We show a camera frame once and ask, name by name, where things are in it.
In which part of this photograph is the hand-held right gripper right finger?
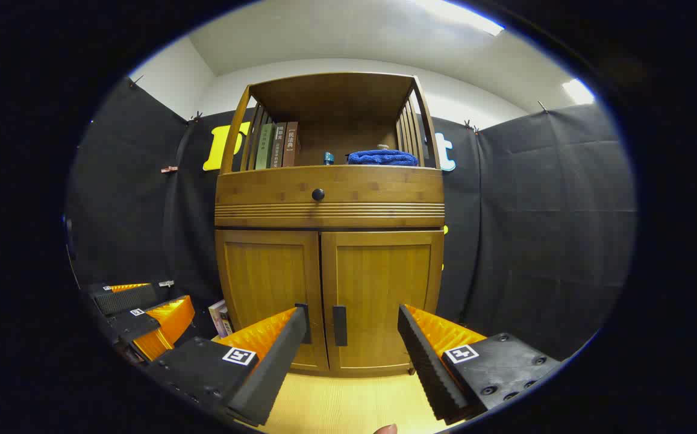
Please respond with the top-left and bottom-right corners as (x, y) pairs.
(398, 303), (563, 424)

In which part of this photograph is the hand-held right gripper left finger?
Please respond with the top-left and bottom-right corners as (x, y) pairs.
(143, 304), (310, 427)

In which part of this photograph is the wooden cabinet door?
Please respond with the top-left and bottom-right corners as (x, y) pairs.
(216, 229), (323, 373)
(321, 230), (445, 377)

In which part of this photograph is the wooden double-door shoe cabinet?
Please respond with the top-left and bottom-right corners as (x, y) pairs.
(214, 72), (446, 379)

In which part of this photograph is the wooden cabinet drawer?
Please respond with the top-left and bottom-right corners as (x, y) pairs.
(216, 166), (445, 228)

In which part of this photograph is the pale purple book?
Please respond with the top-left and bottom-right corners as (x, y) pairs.
(208, 300), (227, 338)

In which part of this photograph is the green book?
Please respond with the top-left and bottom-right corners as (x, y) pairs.
(254, 124), (275, 170)

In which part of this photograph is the blue folded towel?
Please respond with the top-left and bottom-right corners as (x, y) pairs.
(347, 149), (419, 167)

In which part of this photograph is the dark grey book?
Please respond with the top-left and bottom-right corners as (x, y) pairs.
(270, 122), (287, 169)

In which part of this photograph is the small ceiling light panel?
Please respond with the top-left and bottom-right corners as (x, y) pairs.
(562, 78), (596, 105)

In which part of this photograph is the long ceiling light panel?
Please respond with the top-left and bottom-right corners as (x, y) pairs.
(414, 0), (505, 36)

